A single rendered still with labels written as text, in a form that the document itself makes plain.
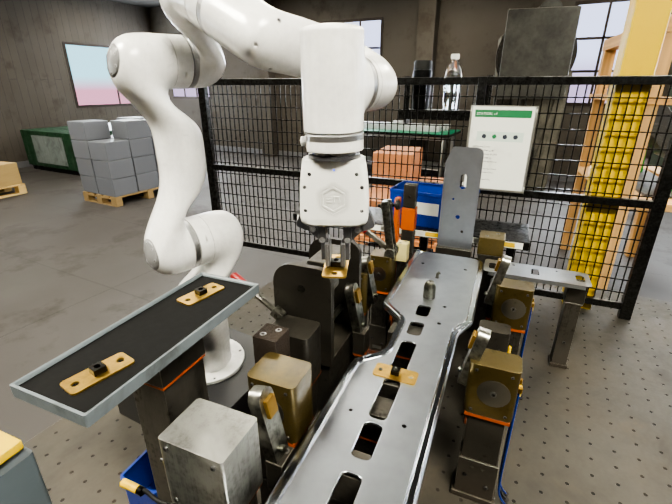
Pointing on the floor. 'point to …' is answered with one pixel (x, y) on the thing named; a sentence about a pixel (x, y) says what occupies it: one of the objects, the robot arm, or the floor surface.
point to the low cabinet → (50, 149)
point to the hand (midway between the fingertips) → (335, 252)
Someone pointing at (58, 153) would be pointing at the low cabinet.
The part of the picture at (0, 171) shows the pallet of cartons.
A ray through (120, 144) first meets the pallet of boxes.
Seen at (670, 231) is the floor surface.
